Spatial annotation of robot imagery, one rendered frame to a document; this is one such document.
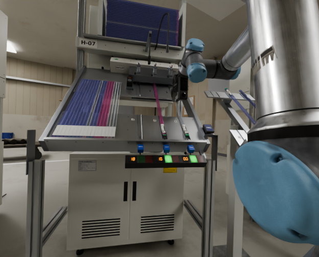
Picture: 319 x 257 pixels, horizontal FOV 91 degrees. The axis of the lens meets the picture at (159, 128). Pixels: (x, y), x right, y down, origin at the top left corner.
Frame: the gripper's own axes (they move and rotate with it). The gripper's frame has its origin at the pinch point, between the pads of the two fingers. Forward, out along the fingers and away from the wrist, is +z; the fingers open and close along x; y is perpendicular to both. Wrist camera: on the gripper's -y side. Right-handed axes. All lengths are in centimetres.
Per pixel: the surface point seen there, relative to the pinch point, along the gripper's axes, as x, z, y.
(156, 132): 14.5, -6.2, -26.1
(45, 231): 61, 20, -62
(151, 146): 17.2, -7.1, -33.4
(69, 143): 50, -8, -33
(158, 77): 9.0, 0.6, 20.3
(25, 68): 409, 387, 468
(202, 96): -225, 307, 314
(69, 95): 58, -1, -1
